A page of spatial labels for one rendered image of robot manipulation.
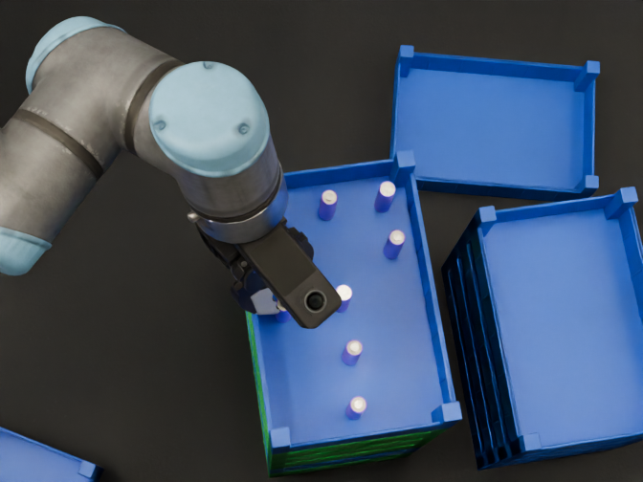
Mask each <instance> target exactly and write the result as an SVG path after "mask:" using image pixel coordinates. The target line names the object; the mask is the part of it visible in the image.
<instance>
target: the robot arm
mask: <svg viewBox="0 0 643 482"><path fill-rule="evenodd" d="M26 85H27V89H28V92H29V96H28V97H27V98H26V100H25V101H24V102H23V103H22V105H21V106H20V107H19V108H18V110H17V111H16V112H15V114H14V115H13V116H12V117H11V118H10V120H9V121H8V122H7V123H6V125H5V126H4V127H3V128H0V272H1V273H3V274H8V275H13V276H16V275H19V276H20V275H21V274H25V273H27V272H28V271H29V270H30V269H31V268H32V266H33V265H34V264H35V262H36V261H37V260H38V259H39V258H40V256H41V255H42V254H43V253H44V252H45V251H47V250H49V249H50V248H51V247H52V244H51V243H52V242H53V241H54V239H55V238H56V236H57V235H58V234H59V232H60V231H61V230H62V228H63V227H64V226H65V224H66V223H67V222H68V220H69V219H70V217H71V216H72V215H73V213H74V212H75V211H76V209H77V208H78V206H79V205H80V204H81V202H82V201H83V200H84V198H85V197H86V196H87V194H88V193H89V192H90V190H91V189H92V188H93V186H94V185H95V184H96V182H97V181H98V179H99V178H100V176H101V175H103V174H104V173H105V171H106V170H107V169H108V167H109V166H110V165H111V164H112V163H113V162H114V160H115V159H116V158H117V156H118V155H119V153H120V152H121V150H122V149H124V150H126V151H128V152H130V153H132V154H133V155H135V156H137V157H139V158H141V159H142V160H144V161H145V162H147V163H149V164H152V165H154V166H155V167H157V168H159V169H161V170H163V171H164V172H165V173H167V174H169V175H171V176H172V177H173V178H174V179H176V181H177V183H178V185H179V187H180V189H181V191H182V193H183V195H184V197H185V199H186V201H187V203H188V205H189V207H190V209H191V212H190V213H189V214H188V219H189V220H190V222H191V223H194V224H195V226H196V228H197V229H198V231H199V233H200V236H201V238H202V240H203V242H204V244H205V245H206V246H207V247H208V249H209V250H210V251H211V252H212V253H213V255H214V256H215V257H216V258H218V259H219V260H220V261H221V262H222V263H223V265H224V266H225V267H226V268H227V269H229V268H231V272H232V274H233V276H234V278H235V279H236V281H234V282H233V284H232V287H231V288H230V293H231V295H232V297H233V299H234V300H235V301H236V302H237V304H238V305H239V306H240V307H241V308H242V309H243V310H245V311H247V312H250V313H252V314H257V315H274V314H278V313H279V311H280V309H279V308H278V307H277V302H276V301H275V300H274V299H273V295H274V296H275V297H276V298H277V299H278V300H279V302H280V303H281V304H282V305H283V307H284V308H285V309H286V310H287V311H288V313H289V314H290V315H291V316H292V318H293V319H294V320H295V321H296V322H297V324H298V325H299V326H300V327H302V328H305V329H315V328H317V327H319V326H320V325H321V324H322V323H323V322H324V321H325V320H327V319H328V318H329V317H330V316H331V315H333V314H334V313H335V312H336V311H337V310H338V309H339V308H340V307H341V305H342V298H341V296H340V295H339V294H338V292H337V291H336V290H335V289H334V287H333V286H332V285H331V284H330V282H329V281H328V280H327V279H326V278H325V276H324V275H323V274H322V272H321V271H320V270H319V269H318V267H317V266H316V265H315V264H314V263H313V257H314V249H313V247H312V245H311V244H310V243H309V242H308V238H307V237H306V235H305V234H304V233H303V232H302V231H301V232H298V230H297V229H296V228H295V227H292V228H289V229H288V228H287V227H286V226H285V225H286V223H287V219H286V218H285V217H284V216H283V215H284V212H285V210H286V209H287V203H288V197H289V196H288V191H287V186H286V182H285V178H284V175H283V171H282V168H281V164H280V162H279V160H278V158H277V153H276V150H275V146H274V143H273V139H272V136H271V132H270V125H269V118H268V114H267V111H266V108H265V105H264V103H263V101H262V99H261V98H260V96H259V94H258V93H257V91H256V89H255V87H254V86H253V84H252V83H251V82H250V81H249V80H248V79H247V78H246V77H245V76H244V75H242V74H241V73H240V72H238V71H237V70H235V69H234V68H232V67H230V66H228V65H225V64H222V63H218V62H210V61H200V62H193V63H190V64H186V63H184V62H182V61H180V60H178V59H176V58H174V57H172V56H170V55H167V54H165V53H163V52H161V51H159V50H157V49H155V48H154V47H152V46H150V45H148V44H146V43H144V42H142V41H141V40H139V39H137V38H135V37H133V36H131V35H129V34H127V32H126V31H125V30H123V29H122V28H120V27H117V26H115V25H111V24H105V23H103V22H101V21H99V20H97V19H95V18H92V17H87V16H77V17H72V18H69V19H66V20H64V21H62V22H60V23H59V24H57V25H55V26H54V27H53V28H51V29H50V30H49V31H48V32H47V33H46V34H45V35H44V36H43V37H42V38H41V40H40V41H39V42H38V44H37V45H36V47H35V50H34V52H33V55H32V57H31V58H30V60H29V63H28V66H27V71H26ZM206 238H207V239H208V240H207V239H206ZM208 241H209V242H208Z"/></svg>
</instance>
